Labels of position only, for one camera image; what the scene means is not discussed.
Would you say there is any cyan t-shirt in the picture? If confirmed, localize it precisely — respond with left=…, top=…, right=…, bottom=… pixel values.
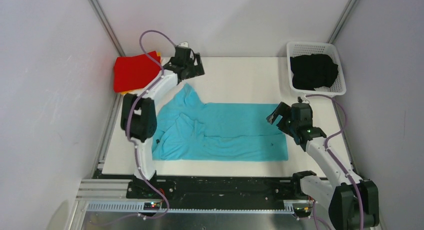
left=151, top=84, right=289, bottom=162

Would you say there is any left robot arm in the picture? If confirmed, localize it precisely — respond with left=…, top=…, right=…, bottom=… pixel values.
left=114, top=45, right=205, bottom=198

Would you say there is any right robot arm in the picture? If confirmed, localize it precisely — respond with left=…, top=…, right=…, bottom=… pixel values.
left=266, top=102, right=380, bottom=230

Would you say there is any white garment in basket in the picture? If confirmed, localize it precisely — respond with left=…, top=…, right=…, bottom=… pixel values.
left=314, top=86, right=331, bottom=92

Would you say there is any black t-shirt in basket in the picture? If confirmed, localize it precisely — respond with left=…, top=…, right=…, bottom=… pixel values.
left=290, top=54, right=339, bottom=91

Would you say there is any folded orange t-shirt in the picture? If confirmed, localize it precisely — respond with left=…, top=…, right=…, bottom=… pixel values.
left=119, top=51, right=164, bottom=96

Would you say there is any white plastic basket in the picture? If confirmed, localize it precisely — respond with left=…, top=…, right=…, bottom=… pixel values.
left=286, top=41, right=346, bottom=96

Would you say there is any folded red t-shirt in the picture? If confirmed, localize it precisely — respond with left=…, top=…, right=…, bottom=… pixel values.
left=113, top=50, right=163, bottom=93

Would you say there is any right controller board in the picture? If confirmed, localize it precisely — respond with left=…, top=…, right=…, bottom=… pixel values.
left=293, top=206, right=314, bottom=219

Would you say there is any controller board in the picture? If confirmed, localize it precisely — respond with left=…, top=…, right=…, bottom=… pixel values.
left=293, top=206, right=314, bottom=219
left=143, top=202, right=162, bottom=211

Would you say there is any left controller board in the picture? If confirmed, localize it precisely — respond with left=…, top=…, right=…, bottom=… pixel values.
left=143, top=202, right=162, bottom=211

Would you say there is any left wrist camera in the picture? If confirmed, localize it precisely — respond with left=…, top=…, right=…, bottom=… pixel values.
left=178, top=41, right=189, bottom=48

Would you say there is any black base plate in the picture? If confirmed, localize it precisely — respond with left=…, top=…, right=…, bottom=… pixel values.
left=126, top=176, right=308, bottom=211

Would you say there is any aluminium frame rail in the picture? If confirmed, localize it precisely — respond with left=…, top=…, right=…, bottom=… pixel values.
left=71, top=179, right=382, bottom=230

